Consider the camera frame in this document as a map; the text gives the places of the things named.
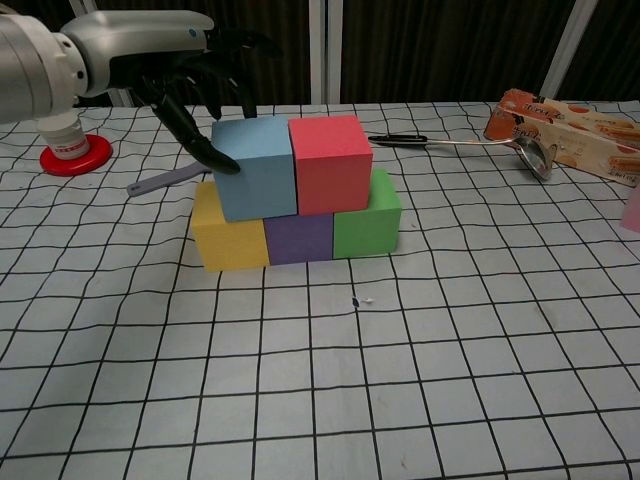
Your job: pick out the orange biscuit box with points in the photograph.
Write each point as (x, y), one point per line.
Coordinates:
(575, 130)

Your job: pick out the purple foam cube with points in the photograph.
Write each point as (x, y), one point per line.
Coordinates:
(300, 237)

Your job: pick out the red round disc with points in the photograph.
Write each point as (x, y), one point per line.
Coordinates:
(95, 161)

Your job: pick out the red foam cube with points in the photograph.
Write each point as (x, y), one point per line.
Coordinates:
(332, 170)

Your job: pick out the grey brush black bristles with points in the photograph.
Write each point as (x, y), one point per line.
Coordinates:
(160, 182)

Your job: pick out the yellow foam cube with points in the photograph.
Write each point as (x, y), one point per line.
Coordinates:
(230, 245)

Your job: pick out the white black-grid tablecloth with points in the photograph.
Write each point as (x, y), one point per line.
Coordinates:
(320, 390)

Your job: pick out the white plastic jar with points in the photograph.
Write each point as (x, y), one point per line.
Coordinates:
(65, 137)

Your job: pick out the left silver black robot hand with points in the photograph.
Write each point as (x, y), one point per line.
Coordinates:
(140, 35)

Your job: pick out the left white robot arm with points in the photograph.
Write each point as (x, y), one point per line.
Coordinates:
(30, 65)

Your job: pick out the pink foam cube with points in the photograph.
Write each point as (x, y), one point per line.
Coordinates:
(632, 212)

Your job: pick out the light blue foam cube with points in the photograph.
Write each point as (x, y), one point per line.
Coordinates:
(260, 175)

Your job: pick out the green foam cube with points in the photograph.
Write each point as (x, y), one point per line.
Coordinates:
(367, 230)

